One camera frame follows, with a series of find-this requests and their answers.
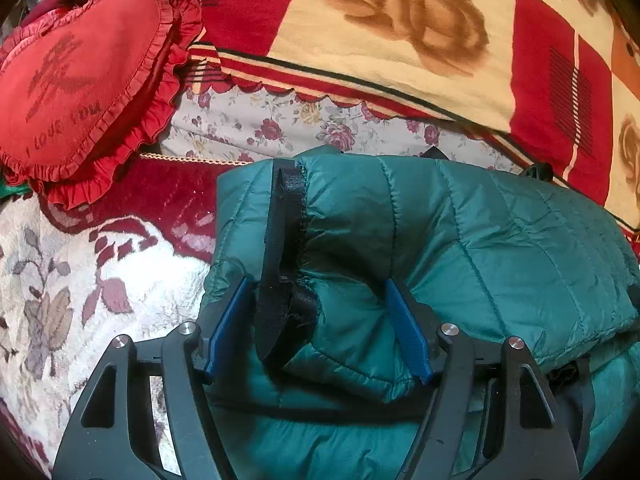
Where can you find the red heart-shaped ruffled pillow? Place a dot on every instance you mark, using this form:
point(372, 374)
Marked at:
point(85, 75)

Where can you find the red checkered rose-print blanket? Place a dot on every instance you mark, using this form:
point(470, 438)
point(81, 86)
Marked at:
point(400, 25)

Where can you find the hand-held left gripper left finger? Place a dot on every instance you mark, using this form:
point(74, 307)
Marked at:
point(227, 322)

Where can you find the green quilted puffer jacket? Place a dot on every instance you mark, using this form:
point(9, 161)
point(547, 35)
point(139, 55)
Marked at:
point(450, 240)

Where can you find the small-flower print bed sheet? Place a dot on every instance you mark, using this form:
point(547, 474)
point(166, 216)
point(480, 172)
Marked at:
point(280, 127)

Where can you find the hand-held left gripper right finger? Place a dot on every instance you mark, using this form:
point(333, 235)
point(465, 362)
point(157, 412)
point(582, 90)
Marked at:
point(410, 330)

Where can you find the white red floral fleece blanket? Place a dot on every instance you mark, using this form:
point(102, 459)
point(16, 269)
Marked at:
point(90, 280)

